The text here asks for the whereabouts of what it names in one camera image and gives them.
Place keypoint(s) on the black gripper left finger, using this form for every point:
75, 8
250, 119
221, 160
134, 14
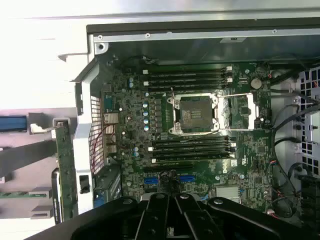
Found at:
155, 212

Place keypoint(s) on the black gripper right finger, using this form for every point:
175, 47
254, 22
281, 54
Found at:
197, 220

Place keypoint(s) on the blue expansion slot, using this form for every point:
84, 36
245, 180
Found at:
151, 180

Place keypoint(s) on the silver chipset heatsink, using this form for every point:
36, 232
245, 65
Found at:
228, 194

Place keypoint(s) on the black expansion slot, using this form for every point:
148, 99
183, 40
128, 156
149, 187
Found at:
170, 168

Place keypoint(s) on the black open PC case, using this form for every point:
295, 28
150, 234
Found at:
83, 140

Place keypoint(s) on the small silver heatsink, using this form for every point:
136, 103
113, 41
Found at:
110, 118

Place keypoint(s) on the CPU socket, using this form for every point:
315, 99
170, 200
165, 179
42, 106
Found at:
195, 115

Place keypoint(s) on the green motherboard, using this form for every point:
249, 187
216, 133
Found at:
132, 105

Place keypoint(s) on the thin socket locking lever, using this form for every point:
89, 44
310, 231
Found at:
173, 93

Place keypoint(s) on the silver socket cover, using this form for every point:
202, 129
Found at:
252, 110

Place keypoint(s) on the black-latch RAM slot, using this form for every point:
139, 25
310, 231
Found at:
187, 87
187, 76

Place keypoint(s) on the white-latch RAM slot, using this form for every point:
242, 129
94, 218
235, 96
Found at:
187, 71
187, 82

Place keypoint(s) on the green RAM stick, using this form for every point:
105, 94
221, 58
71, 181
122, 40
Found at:
20, 195

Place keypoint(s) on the grey parts rack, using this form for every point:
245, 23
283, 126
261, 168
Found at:
42, 117

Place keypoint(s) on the silver coin battery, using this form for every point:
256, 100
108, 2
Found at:
256, 83

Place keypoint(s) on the silver perforated disk bay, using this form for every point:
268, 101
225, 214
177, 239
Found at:
312, 125

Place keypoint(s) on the hard disk blue caddy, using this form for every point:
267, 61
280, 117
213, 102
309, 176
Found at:
12, 123

